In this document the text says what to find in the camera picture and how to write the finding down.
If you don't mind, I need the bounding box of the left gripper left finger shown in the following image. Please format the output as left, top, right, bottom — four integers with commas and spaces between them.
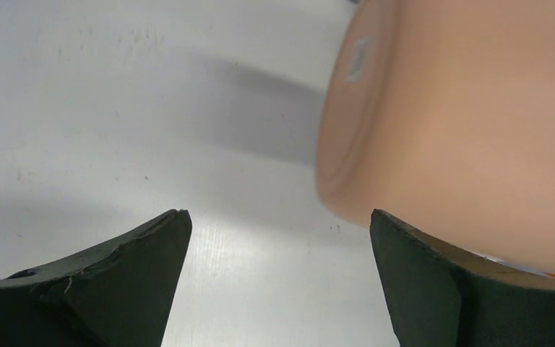
0, 210, 192, 346

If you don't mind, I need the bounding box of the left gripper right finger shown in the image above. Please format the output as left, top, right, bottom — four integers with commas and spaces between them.
369, 210, 555, 346

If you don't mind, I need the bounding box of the orange plastic bucket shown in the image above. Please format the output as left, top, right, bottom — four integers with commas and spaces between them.
315, 1, 555, 275

